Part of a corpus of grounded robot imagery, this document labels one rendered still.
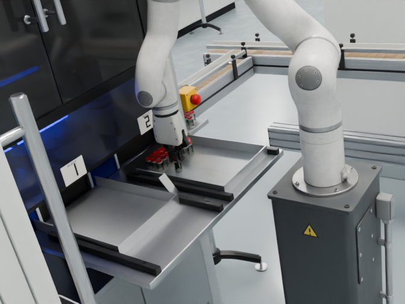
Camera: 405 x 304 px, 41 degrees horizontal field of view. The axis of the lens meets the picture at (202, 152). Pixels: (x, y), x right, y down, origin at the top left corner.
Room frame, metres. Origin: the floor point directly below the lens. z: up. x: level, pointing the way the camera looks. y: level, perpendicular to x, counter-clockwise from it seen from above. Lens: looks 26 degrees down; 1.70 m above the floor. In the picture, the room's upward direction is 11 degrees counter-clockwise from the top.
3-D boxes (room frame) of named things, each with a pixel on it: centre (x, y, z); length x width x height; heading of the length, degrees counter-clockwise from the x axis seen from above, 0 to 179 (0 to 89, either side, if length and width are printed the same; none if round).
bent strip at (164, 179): (1.39, 0.08, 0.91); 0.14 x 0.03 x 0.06; 51
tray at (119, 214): (1.35, 0.31, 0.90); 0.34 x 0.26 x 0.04; 51
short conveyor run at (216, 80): (2.19, -0.05, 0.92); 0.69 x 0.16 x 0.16; 141
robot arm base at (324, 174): (1.35, -0.34, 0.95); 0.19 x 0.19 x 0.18
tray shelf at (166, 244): (1.44, 0.15, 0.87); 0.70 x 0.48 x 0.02; 141
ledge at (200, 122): (1.92, 0.05, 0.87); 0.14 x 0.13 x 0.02; 51
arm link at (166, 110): (1.54, 0.09, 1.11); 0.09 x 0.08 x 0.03; 51
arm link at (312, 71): (1.32, -0.33, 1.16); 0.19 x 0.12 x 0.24; 156
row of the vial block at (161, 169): (1.62, 0.09, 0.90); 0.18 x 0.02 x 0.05; 141
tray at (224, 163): (1.55, 0.01, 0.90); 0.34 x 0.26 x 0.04; 51
